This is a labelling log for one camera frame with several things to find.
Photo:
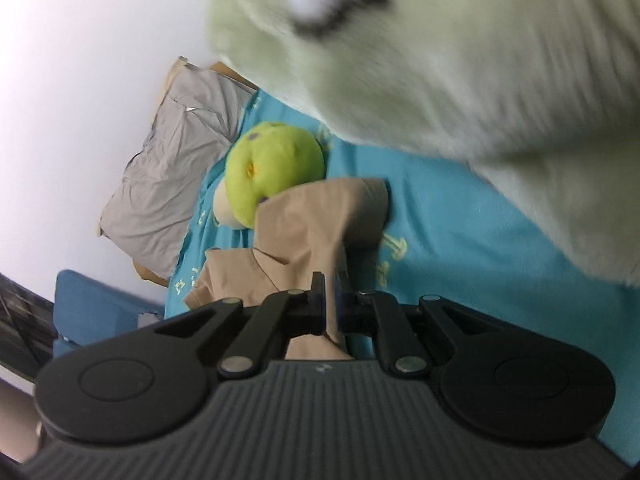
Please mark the tan t-shirt with white print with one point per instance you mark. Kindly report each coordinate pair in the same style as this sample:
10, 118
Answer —
300, 231

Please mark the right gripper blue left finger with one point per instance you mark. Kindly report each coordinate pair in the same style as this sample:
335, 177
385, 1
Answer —
281, 317

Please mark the green and beige plush toy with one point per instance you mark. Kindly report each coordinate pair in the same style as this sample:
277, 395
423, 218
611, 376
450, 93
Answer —
269, 159

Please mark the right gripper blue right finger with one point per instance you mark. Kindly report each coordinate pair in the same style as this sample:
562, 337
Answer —
379, 316

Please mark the teal patterned bed sheet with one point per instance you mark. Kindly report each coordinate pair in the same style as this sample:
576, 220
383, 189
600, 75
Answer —
449, 234

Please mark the light green fleece blanket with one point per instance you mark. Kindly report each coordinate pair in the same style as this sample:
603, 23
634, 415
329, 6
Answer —
538, 97

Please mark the black window grille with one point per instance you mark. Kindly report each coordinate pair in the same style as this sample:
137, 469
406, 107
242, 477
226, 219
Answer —
27, 330

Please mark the near blue covered chair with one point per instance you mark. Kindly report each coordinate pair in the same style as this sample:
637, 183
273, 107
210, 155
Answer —
86, 311

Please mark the grey pillow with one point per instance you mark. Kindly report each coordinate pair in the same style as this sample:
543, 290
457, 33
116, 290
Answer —
170, 169

